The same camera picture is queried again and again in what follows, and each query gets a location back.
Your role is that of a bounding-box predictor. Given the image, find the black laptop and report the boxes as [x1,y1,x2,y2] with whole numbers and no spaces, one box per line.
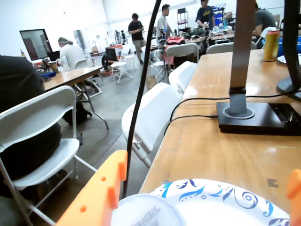
[104,47,118,62]

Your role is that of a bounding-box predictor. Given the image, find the standing person navy shirt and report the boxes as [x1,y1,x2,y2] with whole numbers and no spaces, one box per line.
[195,0,216,31]

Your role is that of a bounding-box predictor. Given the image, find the yellow drink can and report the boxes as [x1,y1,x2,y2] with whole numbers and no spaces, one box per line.
[262,27,281,62]

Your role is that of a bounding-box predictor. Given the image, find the thin black lamp cable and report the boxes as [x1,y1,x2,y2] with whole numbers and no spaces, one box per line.
[163,114,218,137]

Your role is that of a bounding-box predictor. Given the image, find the large folded white chair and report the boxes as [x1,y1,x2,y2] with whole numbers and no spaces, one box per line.
[121,82,183,168]

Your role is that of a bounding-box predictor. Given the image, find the seated grey-haired person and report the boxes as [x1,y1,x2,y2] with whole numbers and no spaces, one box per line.
[57,37,86,70]

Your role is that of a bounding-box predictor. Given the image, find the standing person grey shirt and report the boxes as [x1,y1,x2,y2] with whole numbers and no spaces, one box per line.
[156,4,174,40]

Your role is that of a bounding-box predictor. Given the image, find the black grey desk lamp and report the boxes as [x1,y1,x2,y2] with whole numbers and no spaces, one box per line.
[216,0,301,137]

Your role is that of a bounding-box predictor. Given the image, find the red bag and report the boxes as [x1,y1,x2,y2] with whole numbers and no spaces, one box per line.
[166,36,186,45]

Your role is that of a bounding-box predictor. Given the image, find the long black cable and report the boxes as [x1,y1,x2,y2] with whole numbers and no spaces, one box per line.
[169,92,283,122]

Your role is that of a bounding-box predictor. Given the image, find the white ridged plastic lid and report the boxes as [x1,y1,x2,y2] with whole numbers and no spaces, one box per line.
[110,193,187,226]

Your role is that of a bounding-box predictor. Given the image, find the seated person black shirt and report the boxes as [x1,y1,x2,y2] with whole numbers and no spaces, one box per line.
[0,55,62,201]

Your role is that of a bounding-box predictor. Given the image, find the open white folding chair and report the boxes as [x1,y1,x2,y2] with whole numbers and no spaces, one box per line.
[0,85,98,226]

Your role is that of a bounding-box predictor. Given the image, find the person dark grey shirt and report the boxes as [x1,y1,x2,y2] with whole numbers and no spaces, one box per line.
[253,1,277,43]

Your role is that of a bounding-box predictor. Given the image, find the brown cardboard box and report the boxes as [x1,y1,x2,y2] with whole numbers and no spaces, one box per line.
[145,75,158,91]

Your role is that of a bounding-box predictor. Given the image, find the blue patterned paper plate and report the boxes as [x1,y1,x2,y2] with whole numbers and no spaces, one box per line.
[150,178,292,226]

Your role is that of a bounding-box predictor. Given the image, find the large black screen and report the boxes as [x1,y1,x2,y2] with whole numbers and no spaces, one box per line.
[19,29,54,61]

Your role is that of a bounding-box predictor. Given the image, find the black computer monitor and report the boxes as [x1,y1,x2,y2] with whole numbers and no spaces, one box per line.
[276,0,301,102]

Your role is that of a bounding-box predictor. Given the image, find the brown folding table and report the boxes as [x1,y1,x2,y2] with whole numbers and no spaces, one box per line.
[43,65,110,130]

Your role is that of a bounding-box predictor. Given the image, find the black hanging cable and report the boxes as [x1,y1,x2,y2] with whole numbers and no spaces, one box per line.
[121,0,163,199]

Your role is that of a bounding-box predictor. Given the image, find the person black shirt khaki trousers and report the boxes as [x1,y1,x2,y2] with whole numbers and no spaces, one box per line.
[128,13,148,65]

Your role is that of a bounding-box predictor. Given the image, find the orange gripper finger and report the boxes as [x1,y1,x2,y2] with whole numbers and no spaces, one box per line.
[286,169,301,226]
[56,150,128,226]

